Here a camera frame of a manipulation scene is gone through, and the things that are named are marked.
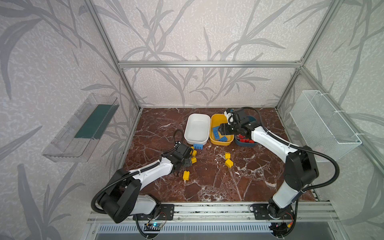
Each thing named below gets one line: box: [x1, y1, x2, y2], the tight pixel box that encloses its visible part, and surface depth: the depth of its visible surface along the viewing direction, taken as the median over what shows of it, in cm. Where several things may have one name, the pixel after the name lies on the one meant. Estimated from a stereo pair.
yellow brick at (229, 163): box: [225, 158, 234, 168], surface depth 91 cm
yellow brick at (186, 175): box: [183, 170, 190, 181], surface depth 86 cm
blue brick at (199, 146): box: [193, 143, 204, 150], surface depth 98 cm
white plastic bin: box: [184, 113, 211, 145], surface depth 107 cm
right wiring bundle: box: [268, 211, 294, 240], surface depth 72 cm
